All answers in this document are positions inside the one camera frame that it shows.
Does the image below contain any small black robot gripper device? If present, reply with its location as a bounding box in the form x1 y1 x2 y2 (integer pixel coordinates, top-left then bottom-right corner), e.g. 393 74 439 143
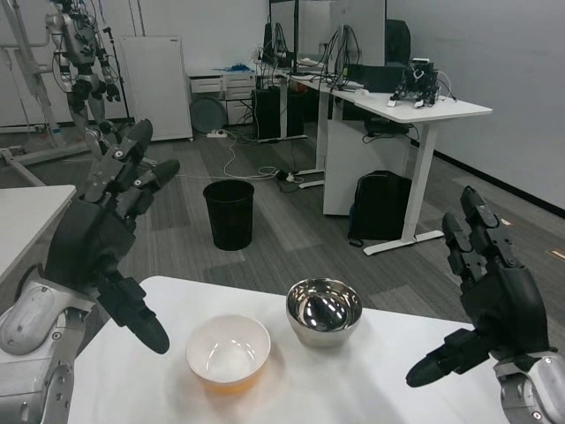
388 57 443 110

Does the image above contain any white side table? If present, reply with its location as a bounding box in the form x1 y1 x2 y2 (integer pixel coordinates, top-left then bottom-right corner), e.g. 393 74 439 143
0 184 79 284

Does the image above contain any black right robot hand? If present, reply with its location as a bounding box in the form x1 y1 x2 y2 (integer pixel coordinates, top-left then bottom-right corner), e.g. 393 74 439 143
404 185 554 390

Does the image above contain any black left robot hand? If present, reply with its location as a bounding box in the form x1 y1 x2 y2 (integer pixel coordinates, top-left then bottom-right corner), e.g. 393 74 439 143
43 117 181 355

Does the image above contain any black backpack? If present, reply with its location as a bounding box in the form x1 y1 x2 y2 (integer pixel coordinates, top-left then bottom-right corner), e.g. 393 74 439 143
347 170 414 248

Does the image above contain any black computer tower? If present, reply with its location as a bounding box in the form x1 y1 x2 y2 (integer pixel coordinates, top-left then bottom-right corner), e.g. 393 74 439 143
252 87 284 142

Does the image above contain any grey humanoid robot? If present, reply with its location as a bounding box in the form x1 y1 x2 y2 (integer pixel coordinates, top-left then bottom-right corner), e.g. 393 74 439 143
0 0 97 187

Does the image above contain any long white office desk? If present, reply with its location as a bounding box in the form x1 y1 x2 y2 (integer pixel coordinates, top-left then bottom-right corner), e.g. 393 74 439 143
274 69 355 190

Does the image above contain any black box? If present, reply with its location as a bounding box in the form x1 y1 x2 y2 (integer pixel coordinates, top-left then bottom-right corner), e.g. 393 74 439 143
348 62 408 94

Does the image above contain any white rolling panel board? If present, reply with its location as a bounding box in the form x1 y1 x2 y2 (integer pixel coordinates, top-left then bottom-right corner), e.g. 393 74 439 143
118 34 195 143

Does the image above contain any white standing desk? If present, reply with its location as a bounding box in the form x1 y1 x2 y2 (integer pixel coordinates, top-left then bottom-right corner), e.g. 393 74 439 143
329 85 494 257

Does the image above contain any black waste bin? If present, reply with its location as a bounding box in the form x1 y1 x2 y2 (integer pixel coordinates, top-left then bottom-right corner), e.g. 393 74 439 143
202 179 257 253

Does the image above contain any large white-backed monitor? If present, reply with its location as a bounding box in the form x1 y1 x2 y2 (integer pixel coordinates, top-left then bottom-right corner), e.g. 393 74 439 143
332 0 389 68

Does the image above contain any round grey tray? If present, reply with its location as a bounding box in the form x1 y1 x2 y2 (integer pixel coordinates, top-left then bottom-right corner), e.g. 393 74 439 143
189 95 227 134

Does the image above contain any white floor cable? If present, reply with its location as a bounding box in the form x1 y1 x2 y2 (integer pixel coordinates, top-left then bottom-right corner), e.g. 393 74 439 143
175 135 284 182

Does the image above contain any white and orange plastic bowl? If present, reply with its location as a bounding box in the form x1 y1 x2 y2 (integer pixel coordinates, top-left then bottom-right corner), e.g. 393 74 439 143
185 313 273 396

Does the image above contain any black office chair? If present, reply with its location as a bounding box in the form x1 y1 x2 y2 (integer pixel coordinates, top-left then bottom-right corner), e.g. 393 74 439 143
385 18 412 68

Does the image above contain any white drawer cabinet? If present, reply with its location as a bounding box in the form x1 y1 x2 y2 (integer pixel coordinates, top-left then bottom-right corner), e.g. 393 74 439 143
188 70 258 132

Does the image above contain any shiny steel bowl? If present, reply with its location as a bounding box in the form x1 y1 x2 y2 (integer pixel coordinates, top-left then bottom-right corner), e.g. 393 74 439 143
285 277 364 349

